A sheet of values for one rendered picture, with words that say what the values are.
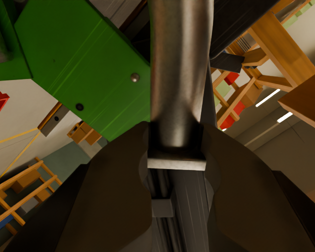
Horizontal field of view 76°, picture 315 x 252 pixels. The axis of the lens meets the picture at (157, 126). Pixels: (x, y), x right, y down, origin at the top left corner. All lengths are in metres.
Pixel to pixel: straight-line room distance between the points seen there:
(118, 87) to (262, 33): 0.83
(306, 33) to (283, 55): 8.88
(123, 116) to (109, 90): 0.04
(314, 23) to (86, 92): 9.88
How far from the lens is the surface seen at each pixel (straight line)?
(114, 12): 0.81
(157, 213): 0.31
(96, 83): 0.26
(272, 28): 1.03
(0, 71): 0.31
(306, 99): 0.71
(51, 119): 0.46
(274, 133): 7.74
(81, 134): 6.69
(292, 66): 1.05
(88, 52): 0.25
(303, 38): 9.86
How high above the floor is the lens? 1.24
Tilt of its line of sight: 4 degrees up
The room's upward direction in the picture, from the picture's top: 138 degrees clockwise
